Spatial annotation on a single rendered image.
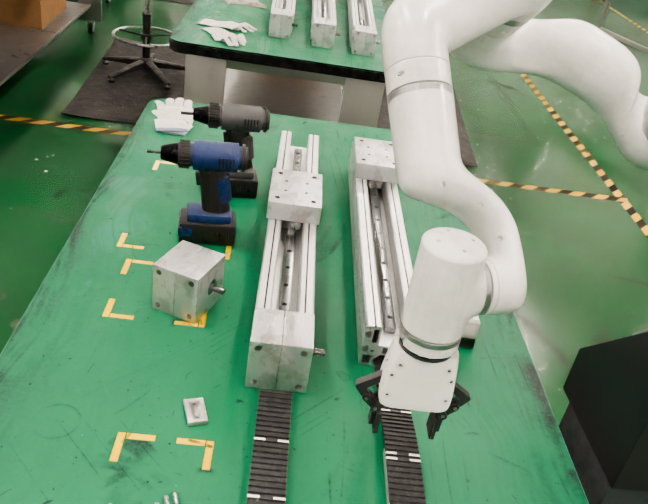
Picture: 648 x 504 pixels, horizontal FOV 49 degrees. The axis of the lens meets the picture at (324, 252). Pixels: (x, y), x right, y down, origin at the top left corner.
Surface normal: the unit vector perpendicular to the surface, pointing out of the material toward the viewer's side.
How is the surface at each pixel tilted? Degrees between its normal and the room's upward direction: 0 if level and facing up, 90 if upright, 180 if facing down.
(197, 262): 0
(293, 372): 90
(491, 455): 0
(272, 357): 90
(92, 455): 0
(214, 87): 90
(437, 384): 90
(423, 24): 43
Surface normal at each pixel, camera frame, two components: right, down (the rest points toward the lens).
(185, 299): -0.36, 0.44
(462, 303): 0.42, 0.53
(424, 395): 0.00, 0.50
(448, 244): 0.13, -0.83
